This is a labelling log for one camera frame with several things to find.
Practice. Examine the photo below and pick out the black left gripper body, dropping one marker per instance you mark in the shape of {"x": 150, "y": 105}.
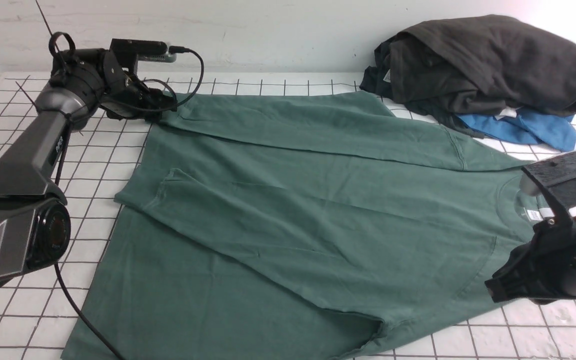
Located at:
{"x": 83, "y": 81}

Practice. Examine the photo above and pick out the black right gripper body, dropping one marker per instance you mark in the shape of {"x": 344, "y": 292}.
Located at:
{"x": 544, "y": 269}

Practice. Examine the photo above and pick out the green long-sleeved shirt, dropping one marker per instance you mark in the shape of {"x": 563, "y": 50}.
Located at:
{"x": 303, "y": 228}

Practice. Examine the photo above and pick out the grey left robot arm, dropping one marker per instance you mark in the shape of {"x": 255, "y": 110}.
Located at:
{"x": 35, "y": 226}

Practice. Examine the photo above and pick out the blue shirt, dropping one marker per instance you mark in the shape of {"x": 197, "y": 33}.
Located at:
{"x": 525, "y": 126}

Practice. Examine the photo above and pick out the dark grey garment pile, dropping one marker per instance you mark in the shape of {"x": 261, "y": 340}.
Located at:
{"x": 475, "y": 65}

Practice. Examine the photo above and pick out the white checkered table cloth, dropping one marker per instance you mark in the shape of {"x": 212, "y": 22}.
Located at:
{"x": 36, "y": 319}

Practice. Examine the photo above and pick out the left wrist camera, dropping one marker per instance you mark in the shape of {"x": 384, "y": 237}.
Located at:
{"x": 134, "y": 50}

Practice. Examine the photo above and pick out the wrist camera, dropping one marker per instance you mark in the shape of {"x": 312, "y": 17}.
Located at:
{"x": 547, "y": 174}
{"x": 134, "y": 50}

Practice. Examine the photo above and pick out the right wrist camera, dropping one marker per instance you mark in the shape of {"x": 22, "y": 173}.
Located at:
{"x": 547, "y": 174}

